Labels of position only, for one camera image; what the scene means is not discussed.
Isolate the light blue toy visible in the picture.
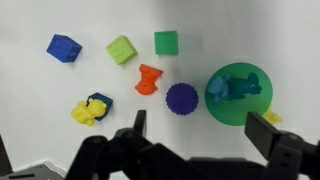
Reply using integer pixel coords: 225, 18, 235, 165
207, 74, 231, 103

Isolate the green bowl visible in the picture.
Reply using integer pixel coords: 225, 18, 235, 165
204, 62, 274, 127

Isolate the lime green block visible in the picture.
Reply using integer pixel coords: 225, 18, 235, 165
104, 34, 139, 66

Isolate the purple spiky ball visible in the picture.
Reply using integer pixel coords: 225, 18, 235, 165
165, 82, 200, 117

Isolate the royal blue block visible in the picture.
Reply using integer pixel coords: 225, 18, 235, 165
45, 33, 83, 64

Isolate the grey metal mounting plate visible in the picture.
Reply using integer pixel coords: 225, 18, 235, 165
0, 160, 68, 180

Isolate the orange-red block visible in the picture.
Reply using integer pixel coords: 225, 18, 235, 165
134, 63, 164, 96

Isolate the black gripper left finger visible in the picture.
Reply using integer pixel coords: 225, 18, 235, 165
64, 109, 191, 180

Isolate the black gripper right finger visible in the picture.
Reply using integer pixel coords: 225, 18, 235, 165
244, 111, 320, 180

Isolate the teal toy figure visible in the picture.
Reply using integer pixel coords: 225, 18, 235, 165
226, 72, 263, 101

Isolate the small yellow toy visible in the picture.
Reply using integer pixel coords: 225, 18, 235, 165
262, 104, 284, 125

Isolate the yellow duck toy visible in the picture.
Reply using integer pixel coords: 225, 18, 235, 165
70, 97, 108, 127

